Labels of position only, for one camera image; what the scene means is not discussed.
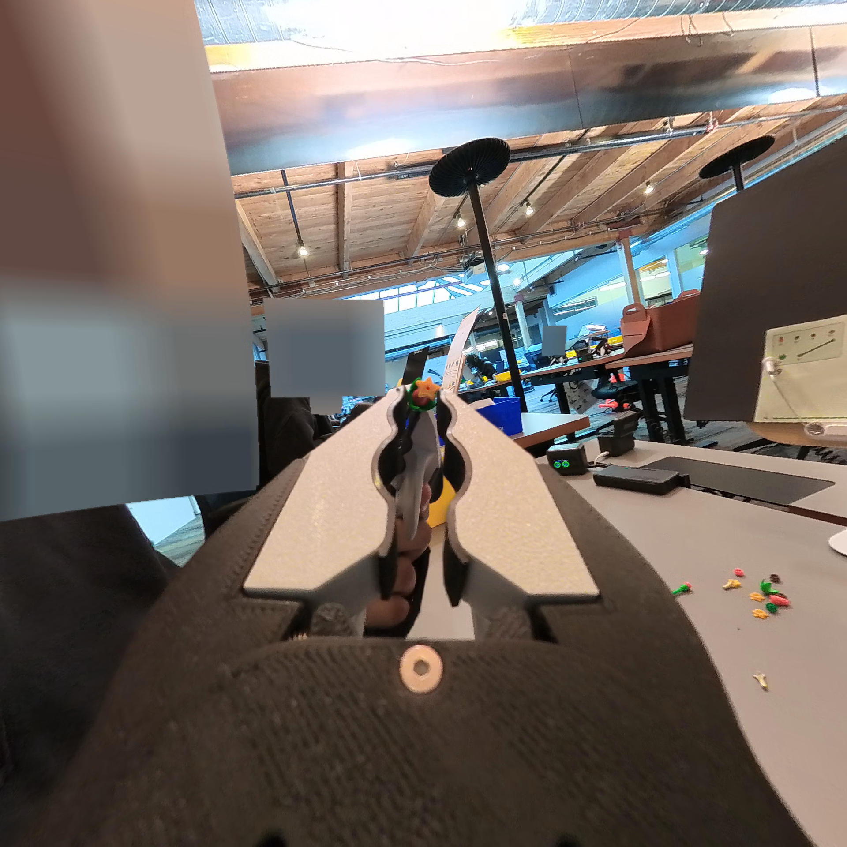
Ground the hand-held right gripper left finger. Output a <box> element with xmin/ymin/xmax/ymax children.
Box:
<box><xmin>244</xmin><ymin>386</ymin><xmax>408</xmax><ymax>637</ymax></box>

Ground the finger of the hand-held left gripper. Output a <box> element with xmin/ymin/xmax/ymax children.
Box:
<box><xmin>396</xmin><ymin>410</ymin><xmax>443</xmax><ymax>540</ymax></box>

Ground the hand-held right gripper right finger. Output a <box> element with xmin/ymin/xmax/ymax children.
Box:
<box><xmin>435</xmin><ymin>389</ymin><xmax>601</xmax><ymax>639</ymax></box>

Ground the person's left hand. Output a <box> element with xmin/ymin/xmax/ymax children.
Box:
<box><xmin>364</xmin><ymin>480</ymin><xmax>434</xmax><ymax>630</ymax></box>

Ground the beige cardboard sheet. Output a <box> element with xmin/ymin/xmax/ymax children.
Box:
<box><xmin>440</xmin><ymin>306</ymin><xmax>480</xmax><ymax>391</ymax></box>

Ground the yellow storage bin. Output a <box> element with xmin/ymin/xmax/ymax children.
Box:
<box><xmin>423</xmin><ymin>476</ymin><xmax>457</xmax><ymax>527</ymax></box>

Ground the black charger with green lights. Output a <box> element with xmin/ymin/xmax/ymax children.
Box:
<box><xmin>547</xmin><ymin>442</ymin><xmax>588</xmax><ymax>477</ymax></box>

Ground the blue storage bin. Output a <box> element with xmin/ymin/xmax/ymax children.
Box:
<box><xmin>473</xmin><ymin>396</ymin><xmax>524</xmax><ymax>434</ymax></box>

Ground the brown wooden desk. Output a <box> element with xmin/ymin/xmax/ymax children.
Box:
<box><xmin>510</xmin><ymin>410</ymin><xmax>591</xmax><ymax>457</ymax></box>

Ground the black power bank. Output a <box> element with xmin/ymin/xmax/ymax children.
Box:
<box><xmin>592</xmin><ymin>465</ymin><xmax>682</xmax><ymax>496</ymax></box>

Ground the black upright box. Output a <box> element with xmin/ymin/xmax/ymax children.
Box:
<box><xmin>597</xmin><ymin>410</ymin><xmax>639</xmax><ymax>457</ymax></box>

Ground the black office chair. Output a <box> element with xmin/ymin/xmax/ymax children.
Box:
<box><xmin>592</xmin><ymin>371</ymin><xmax>636</xmax><ymax>414</ymax></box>

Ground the background office desk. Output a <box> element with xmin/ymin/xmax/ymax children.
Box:
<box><xmin>605</xmin><ymin>344</ymin><xmax>696</xmax><ymax>444</ymax></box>

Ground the dark grey desk mat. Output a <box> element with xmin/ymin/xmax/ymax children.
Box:
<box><xmin>638</xmin><ymin>455</ymin><xmax>836</xmax><ymax>507</ymax></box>

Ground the brown bag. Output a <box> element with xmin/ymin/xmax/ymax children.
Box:
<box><xmin>618</xmin><ymin>288</ymin><xmax>702</xmax><ymax>358</ymax></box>

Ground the person's black jacket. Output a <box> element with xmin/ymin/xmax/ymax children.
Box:
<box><xmin>0</xmin><ymin>499</ymin><xmax>222</xmax><ymax>847</ymax></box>

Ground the open instruction booklet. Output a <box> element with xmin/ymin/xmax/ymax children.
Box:
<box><xmin>754</xmin><ymin>314</ymin><xmax>847</xmax><ymax>424</ymax></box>

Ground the dark grey panel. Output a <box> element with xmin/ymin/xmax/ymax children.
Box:
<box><xmin>683</xmin><ymin>157</ymin><xmax>847</xmax><ymax>424</ymax></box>

